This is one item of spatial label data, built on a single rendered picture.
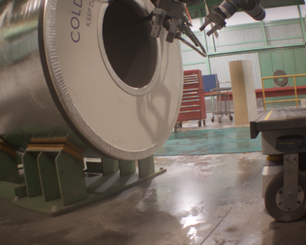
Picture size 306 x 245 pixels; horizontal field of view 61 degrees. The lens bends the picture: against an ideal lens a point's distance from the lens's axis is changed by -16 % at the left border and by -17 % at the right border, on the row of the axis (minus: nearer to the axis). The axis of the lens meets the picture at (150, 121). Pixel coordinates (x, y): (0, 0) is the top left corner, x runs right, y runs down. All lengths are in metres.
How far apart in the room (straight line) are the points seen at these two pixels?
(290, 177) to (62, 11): 1.01
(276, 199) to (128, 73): 1.18
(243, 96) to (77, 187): 5.03
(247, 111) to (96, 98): 5.05
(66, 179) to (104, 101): 0.39
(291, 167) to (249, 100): 5.25
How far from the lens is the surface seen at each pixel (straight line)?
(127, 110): 1.42
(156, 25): 1.02
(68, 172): 1.38
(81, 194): 1.44
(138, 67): 1.78
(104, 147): 1.27
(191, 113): 6.51
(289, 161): 0.92
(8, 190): 1.65
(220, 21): 1.86
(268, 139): 1.06
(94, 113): 1.24
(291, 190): 0.94
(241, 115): 6.13
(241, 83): 6.13
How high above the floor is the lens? 0.40
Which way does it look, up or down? 2 degrees down
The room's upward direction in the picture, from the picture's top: 5 degrees counter-clockwise
